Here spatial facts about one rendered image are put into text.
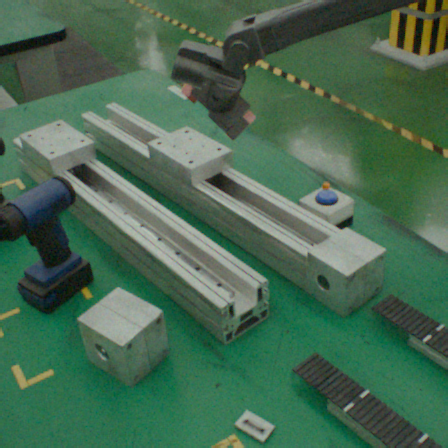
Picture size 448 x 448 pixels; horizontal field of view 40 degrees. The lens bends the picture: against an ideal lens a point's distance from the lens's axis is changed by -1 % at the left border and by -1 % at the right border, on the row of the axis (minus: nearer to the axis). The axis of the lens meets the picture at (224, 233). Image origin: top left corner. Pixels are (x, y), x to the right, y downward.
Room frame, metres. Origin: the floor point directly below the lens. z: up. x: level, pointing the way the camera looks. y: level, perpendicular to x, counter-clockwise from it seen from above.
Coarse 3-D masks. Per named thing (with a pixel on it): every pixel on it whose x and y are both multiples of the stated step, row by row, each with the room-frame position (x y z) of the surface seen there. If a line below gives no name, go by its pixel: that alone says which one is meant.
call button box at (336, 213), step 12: (312, 192) 1.05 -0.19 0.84; (336, 192) 1.04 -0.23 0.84; (300, 204) 1.02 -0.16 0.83; (312, 204) 1.01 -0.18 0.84; (324, 204) 1.00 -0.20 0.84; (336, 204) 1.00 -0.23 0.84; (348, 204) 1.00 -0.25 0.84; (324, 216) 0.97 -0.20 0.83; (336, 216) 0.98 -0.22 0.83; (348, 216) 1.00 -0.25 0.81
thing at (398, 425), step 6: (396, 420) 0.51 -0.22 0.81; (402, 420) 0.51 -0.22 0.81; (390, 426) 0.50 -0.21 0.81; (396, 426) 0.50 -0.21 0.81; (402, 426) 0.50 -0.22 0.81; (408, 426) 0.50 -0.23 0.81; (384, 432) 0.49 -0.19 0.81; (390, 432) 0.49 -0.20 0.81; (396, 432) 0.49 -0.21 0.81; (378, 438) 0.48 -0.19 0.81; (384, 438) 0.48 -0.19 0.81; (390, 438) 0.48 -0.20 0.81
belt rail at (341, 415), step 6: (330, 402) 0.56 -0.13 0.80; (330, 408) 0.55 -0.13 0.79; (336, 408) 0.55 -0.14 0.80; (336, 414) 0.55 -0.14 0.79; (342, 414) 0.54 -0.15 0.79; (342, 420) 0.54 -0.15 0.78; (348, 420) 0.53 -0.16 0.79; (354, 420) 0.52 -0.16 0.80; (348, 426) 0.53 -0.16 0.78; (354, 426) 0.52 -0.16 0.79; (360, 426) 0.51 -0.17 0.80; (360, 432) 0.51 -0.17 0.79; (366, 432) 0.50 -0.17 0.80; (366, 438) 0.50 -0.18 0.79; (372, 438) 0.50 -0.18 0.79; (372, 444) 0.49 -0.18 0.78; (378, 444) 0.49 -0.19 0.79; (384, 444) 0.48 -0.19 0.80
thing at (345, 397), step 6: (354, 384) 0.57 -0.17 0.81; (348, 390) 0.56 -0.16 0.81; (354, 390) 0.56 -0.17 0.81; (360, 390) 0.56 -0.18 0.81; (342, 396) 0.55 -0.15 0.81; (348, 396) 0.55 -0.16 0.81; (354, 396) 0.55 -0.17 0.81; (336, 402) 0.54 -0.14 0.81; (342, 402) 0.54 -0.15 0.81; (348, 402) 0.54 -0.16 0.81; (342, 408) 0.54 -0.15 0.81
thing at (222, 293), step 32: (32, 160) 1.26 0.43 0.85; (96, 160) 1.21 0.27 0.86; (96, 192) 1.12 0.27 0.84; (128, 192) 1.06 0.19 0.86; (96, 224) 1.03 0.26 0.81; (128, 224) 0.95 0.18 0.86; (160, 224) 0.97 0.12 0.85; (128, 256) 0.93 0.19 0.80; (160, 256) 0.84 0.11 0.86; (192, 256) 0.89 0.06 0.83; (224, 256) 0.83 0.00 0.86; (160, 288) 0.85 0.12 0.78; (192, 288) 0.76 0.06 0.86; (224, 288) 0.78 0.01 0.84; (256, 288) 0.75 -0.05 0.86; (224, 320) 0.70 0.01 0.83; (256, 320) 0.75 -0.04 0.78
